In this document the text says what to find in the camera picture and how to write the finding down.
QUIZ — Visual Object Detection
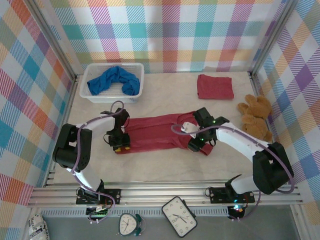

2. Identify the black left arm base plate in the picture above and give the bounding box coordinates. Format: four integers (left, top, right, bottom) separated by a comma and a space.
75, 187, 122, 206

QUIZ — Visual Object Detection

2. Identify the aluminium frame post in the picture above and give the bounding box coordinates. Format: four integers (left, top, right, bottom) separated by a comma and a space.
248, 0, 300, 80
29, 0, 80, 80

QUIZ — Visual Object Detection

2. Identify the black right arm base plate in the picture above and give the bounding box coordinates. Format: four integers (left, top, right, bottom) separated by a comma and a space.
208, 186, 256, 204

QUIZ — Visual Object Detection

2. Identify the brown teddy bear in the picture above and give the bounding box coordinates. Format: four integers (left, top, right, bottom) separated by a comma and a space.
237, 94, 274, 144

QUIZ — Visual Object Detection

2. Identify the small green alarm clock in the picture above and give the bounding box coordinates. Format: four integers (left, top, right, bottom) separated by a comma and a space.
115, 212, 146, 237

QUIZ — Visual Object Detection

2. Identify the red ribbed tank top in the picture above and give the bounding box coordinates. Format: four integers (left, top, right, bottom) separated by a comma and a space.
196, 73, 236, 100
123, 112, 215, 157

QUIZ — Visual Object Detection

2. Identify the wide aluminium base rail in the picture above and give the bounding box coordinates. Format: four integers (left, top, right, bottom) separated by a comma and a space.
27, 180, 305, 209

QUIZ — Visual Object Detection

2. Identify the white plastic basket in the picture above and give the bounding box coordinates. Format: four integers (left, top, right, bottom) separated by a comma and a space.
79, 62, 146, 104

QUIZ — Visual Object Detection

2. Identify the aluminium side rail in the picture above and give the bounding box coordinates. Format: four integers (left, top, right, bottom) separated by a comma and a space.
43, 74, 82, 187
248, 71, 288, 185

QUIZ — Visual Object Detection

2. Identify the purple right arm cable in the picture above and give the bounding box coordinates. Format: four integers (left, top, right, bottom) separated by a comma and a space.
170, 123, 300, 222

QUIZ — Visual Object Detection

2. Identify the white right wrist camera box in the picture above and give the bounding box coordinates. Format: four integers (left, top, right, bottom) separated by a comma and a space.
180, 121, 201, 133

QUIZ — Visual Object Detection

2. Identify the blue ribbed tank top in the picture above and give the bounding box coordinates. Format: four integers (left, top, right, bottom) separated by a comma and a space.
86, 65, 141, 97

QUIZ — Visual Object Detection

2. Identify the black square wall clock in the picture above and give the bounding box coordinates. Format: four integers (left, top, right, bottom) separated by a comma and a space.
161, 195, 199, 239

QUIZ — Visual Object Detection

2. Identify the printed newspaper bundle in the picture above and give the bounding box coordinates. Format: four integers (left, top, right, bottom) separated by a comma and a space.
26, 213, 50, 240

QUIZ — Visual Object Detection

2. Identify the grey perforated cable duct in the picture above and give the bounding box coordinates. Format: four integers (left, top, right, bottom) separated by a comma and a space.
41, 208, 230, 218

